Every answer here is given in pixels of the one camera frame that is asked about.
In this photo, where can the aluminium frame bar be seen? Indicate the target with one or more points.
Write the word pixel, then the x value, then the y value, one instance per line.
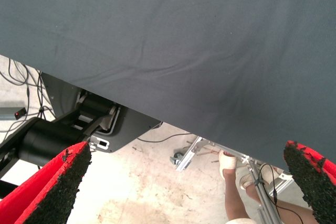
pixel 265 203
pixel 187 159

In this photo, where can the grey caster wheel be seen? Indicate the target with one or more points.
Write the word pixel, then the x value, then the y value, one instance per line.
pixel 178 155

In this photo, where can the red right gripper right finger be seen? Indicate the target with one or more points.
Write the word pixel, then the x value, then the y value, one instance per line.
pixel 315 182

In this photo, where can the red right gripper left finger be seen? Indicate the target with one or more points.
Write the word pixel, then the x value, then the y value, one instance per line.
pixel 39 195

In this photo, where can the person bare leg white shoe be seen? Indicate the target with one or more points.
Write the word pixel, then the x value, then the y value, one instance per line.
pixel 233 195
pixel 248 180

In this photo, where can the dark grey base panel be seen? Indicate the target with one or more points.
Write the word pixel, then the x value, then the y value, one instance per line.
pixel 128 127

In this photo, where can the grey power strip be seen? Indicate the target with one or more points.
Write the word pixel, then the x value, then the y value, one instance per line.
pixel 20 112

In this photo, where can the dark grey table cloth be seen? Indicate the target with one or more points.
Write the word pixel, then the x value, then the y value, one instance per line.
pixel 157 37

